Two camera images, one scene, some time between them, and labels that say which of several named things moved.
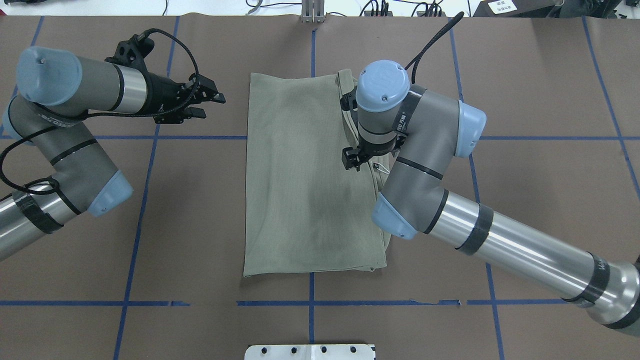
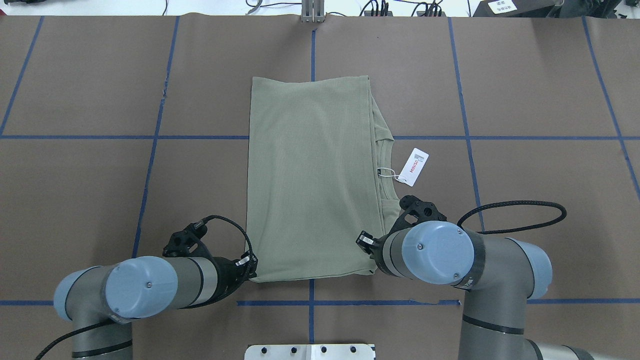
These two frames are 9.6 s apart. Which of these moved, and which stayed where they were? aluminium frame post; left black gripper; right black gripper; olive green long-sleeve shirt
Moved: right black gripper; left black gripper
Stayed: olive green long-sleeve shirt; aluminium frame post
